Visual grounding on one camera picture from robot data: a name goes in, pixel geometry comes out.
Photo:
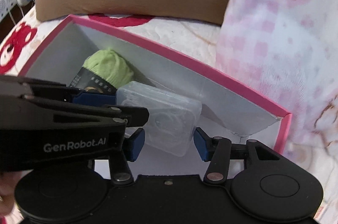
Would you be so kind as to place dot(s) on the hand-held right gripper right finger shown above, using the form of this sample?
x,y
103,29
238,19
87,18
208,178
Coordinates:
x,y
199,144

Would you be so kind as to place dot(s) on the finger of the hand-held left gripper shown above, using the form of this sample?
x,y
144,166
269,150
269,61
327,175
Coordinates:
x,y
137,115
95,99

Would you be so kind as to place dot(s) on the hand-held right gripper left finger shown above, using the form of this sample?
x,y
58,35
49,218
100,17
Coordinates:
x,y
136,144

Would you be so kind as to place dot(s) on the clear plastic box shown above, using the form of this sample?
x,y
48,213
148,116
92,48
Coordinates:
x,y
163,118

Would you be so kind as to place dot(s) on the green yarn ball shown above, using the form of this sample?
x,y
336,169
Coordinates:
x,y
111,65

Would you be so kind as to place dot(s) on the pink cardboard box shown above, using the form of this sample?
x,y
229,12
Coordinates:
x,y
227,97

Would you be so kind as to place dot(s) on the patterned white cloth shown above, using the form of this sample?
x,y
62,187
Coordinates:
x,y
5,5

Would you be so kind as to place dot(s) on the pink checked pillow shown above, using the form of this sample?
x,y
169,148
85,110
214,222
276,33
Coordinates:
x,y
277,28

